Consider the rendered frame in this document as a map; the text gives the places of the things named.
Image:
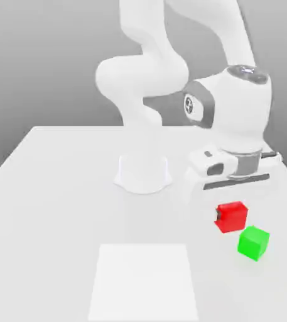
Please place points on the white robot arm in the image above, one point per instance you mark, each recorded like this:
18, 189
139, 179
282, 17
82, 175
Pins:
143, 75

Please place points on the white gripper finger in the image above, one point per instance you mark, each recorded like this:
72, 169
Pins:
218, 216

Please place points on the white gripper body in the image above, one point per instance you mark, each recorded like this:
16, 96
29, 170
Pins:
236, 181

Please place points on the small red cube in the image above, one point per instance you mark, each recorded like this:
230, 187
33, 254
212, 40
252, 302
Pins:
233, 217

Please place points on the small green cube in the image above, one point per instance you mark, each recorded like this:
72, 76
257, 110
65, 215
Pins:
252, 242

